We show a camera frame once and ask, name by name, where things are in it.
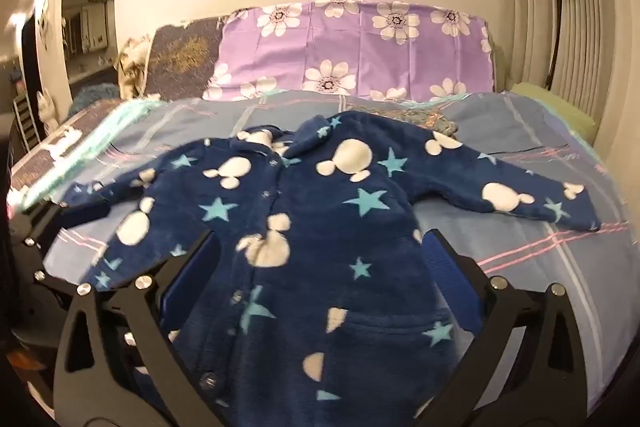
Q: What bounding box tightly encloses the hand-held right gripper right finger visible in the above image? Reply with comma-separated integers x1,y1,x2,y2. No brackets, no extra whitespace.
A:
400,229,588,427

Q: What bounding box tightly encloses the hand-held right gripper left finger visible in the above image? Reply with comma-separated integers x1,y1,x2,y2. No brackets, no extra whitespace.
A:
52,229,236,427

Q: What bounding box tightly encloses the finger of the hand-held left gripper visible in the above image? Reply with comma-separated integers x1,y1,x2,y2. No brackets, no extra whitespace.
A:
15,234,81,308
9,201,68,239

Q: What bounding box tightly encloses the blue fleece star-print baby jacket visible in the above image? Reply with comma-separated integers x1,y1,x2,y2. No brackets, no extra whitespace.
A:
60,111,601,427

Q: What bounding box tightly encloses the teal fringed blanket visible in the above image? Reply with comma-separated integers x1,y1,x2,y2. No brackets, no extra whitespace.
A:
20,99,161,208

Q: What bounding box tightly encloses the white plush toy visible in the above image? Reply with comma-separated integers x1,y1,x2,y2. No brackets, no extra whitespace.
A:
37,89,60,132

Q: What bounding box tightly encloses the blue fluffy cushion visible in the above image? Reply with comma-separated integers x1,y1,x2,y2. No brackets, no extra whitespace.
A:
69,82,121,116

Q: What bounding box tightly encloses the blue plaid bed sheet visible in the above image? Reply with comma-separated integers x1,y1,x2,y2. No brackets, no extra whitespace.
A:
7,89,636,413

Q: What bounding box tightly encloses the small patterned grey cloth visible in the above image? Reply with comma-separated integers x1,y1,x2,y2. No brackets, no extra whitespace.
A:
400,104,461,138

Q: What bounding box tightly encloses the cream crumpled cloth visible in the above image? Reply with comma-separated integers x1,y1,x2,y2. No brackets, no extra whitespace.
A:
114,36,153,100

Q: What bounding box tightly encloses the white cabinet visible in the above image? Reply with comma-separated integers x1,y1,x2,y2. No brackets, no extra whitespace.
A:
80,2,109,54

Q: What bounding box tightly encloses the dark patterned pillow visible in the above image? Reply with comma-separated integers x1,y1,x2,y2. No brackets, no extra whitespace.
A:
142,19,226,102

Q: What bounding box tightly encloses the green cushion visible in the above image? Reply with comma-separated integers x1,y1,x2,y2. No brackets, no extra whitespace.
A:
510,81,596,140

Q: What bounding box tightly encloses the purple floral pillow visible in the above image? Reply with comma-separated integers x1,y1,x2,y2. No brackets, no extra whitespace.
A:
202,0,496,102

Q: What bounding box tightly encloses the beige pleated curtain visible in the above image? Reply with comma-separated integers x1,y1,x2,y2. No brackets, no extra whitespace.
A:
492,0,640,148

